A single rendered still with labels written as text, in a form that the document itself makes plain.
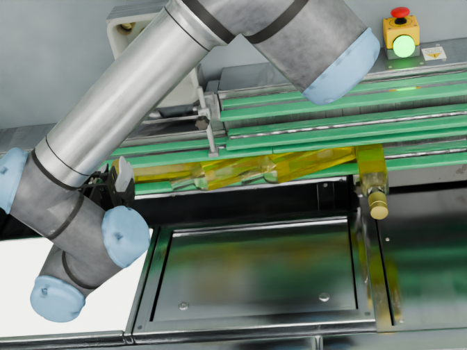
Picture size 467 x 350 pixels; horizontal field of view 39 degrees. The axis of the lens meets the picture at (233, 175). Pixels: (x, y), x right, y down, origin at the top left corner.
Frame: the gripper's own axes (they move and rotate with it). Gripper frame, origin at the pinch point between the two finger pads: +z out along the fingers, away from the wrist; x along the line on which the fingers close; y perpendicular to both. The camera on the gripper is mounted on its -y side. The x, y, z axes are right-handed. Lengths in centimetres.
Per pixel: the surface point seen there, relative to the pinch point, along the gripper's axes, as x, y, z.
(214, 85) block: -13.4, -2.9, 35.9
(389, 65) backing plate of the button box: -52, -2, 36
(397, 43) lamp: -54, 3, 36
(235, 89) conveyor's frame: -18.7, -2.7, 32.7
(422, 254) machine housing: -56, -33, 10
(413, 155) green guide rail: -57, -21, 28
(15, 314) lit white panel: 29.1, -31.2, -5.4
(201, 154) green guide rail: -10.0, -14.1, 24.8
